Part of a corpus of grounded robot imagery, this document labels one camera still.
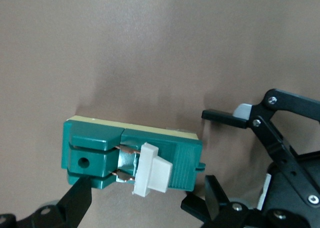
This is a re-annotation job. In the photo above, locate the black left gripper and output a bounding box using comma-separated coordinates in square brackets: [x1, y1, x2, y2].
[262, 150, 320, 213]

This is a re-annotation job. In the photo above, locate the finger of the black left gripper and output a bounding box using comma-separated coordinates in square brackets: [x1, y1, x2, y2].
[201, 89, 320, 208]
[181, 195, 210, 223]

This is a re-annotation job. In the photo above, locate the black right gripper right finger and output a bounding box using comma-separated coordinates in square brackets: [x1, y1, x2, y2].
[203, 174, 312, 228]

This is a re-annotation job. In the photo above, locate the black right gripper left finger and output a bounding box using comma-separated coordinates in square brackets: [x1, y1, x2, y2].
[0, 175, 94, 228]

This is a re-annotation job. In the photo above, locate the green load switch white handle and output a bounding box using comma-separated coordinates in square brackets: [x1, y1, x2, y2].
[61, 114, 207, 198]

